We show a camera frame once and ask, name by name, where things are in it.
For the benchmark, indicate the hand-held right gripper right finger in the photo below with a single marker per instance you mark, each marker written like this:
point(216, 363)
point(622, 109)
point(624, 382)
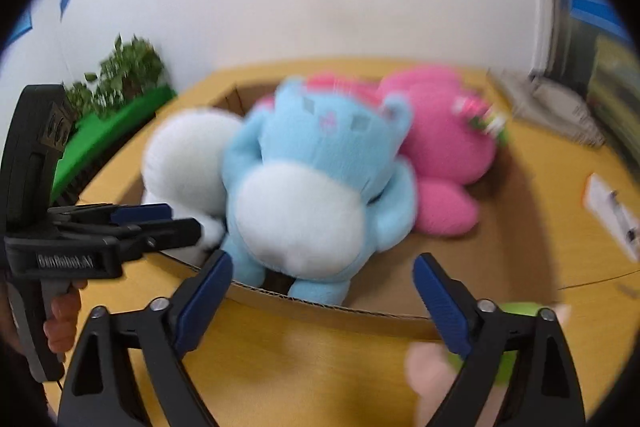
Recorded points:
point(442, 307)

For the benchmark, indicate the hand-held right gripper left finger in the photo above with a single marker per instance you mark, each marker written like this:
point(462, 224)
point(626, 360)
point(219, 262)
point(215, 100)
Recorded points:
point(205, 302)

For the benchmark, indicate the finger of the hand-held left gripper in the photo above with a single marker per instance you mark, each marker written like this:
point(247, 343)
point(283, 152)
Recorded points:
point(140, 213)
point(165, 234)

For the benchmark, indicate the brown cardboard box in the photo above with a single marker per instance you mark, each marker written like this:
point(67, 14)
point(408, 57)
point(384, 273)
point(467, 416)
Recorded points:
point(390, 277)

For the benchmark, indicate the peach and green plush toy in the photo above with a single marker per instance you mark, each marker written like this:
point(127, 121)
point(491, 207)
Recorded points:
point(430, 372)

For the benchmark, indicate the white plush toy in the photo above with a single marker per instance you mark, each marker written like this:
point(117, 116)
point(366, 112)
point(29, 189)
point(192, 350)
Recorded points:
point(185, 157)

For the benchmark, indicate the blue plush toy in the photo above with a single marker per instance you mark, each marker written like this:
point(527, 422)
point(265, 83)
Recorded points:
point(320, 157)

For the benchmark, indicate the person's left hand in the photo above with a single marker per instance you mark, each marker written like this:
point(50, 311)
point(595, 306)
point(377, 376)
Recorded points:
point(62, 322)

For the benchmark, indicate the green mat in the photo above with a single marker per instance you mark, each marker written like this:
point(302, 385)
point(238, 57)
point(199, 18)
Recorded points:
point(110, 132)

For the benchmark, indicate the green potted plant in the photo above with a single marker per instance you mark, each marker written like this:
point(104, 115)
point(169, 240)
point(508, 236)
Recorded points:
point(132, 69)
point(82, 97)

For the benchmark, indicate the pink plush toy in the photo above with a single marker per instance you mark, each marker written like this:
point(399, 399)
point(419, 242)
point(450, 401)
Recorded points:
point(440, 157)

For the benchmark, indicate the white packet with orange edge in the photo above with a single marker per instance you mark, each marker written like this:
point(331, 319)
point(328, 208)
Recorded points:
point(605, 202)

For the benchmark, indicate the storage shelf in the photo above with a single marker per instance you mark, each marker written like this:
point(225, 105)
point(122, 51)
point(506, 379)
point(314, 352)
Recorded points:
point(595, 47)

